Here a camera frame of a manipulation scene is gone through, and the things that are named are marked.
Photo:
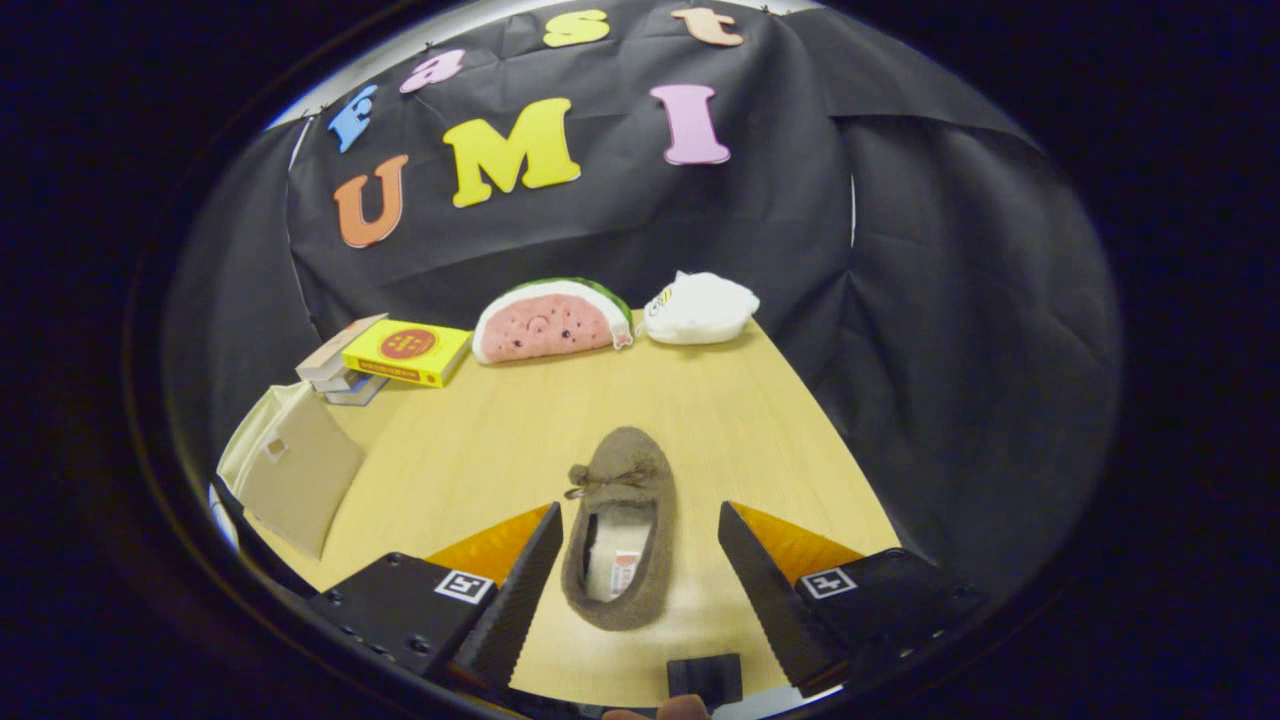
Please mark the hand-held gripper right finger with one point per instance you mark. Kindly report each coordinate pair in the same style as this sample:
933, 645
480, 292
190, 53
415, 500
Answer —
775, 610

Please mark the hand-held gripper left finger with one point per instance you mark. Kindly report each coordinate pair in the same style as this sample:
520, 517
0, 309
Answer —
510, 600

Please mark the brown fuzzy shoe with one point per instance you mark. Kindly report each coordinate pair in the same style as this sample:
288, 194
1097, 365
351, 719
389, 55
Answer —
625, 460

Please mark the cream storage box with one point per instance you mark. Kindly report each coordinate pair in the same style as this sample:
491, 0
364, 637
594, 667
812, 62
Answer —
300, 470

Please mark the blue book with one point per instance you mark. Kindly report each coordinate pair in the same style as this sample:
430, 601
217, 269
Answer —
360, 393

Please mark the yellow book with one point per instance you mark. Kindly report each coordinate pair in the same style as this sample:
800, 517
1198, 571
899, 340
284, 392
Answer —
405, 345

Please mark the watermelon slice plush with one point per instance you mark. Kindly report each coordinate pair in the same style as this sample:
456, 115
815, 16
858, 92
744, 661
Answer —
545, 325

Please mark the grey book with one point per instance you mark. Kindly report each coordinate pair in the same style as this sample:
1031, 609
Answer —
335, 383

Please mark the white plush toy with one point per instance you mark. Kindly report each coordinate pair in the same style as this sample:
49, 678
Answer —
700, 310

